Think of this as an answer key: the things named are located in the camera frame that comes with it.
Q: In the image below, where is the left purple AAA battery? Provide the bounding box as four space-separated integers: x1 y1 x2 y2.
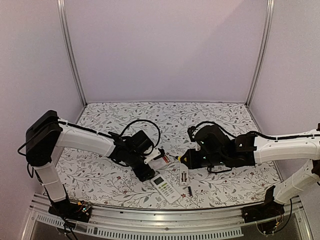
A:
187 186 193 197

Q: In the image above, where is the yellow pry tool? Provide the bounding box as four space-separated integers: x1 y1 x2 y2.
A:
170 155 181 161

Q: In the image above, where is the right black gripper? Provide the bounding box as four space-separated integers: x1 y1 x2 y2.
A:
180 149 227 170

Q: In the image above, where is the aluminium frame post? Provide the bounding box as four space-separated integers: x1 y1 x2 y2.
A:
245 0 275 108
56 0 88 107

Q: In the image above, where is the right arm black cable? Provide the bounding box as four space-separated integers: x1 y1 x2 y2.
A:
191 121 320 141

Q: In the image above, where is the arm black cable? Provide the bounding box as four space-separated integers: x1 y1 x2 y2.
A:
16 119 161 176
191 121 320 141

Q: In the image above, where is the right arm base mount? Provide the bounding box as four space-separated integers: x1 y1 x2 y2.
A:
241 201 285 235

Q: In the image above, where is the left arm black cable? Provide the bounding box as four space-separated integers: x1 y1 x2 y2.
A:
16 119 161 176

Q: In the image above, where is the left aluminium frame post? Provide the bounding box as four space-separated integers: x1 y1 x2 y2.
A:
56 0 88 107

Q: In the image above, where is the white remote with display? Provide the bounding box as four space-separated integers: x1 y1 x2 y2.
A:
150 174 181 204

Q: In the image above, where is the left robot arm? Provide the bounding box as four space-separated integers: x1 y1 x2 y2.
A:
24 110 159 217

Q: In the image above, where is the slim white remote control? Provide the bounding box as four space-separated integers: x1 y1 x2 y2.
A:
179 162 189 186

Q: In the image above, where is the black-faced white remote control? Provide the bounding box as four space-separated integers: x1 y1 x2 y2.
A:
148 155 173 171

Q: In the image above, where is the right aluminium frame post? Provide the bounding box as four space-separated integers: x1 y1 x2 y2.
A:
245 0 275 108

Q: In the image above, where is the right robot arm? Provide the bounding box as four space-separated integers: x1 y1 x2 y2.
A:
177 121 320 218

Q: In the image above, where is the front aluminium rail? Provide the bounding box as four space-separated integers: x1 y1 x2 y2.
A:
23 199 311 240

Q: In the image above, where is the floral patterned table mat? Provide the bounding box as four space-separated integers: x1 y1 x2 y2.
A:
44 101 283 210

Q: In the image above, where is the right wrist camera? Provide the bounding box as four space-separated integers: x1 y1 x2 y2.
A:
187 126 201 151

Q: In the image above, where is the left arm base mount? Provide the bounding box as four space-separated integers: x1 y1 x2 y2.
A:
48 199 92 223

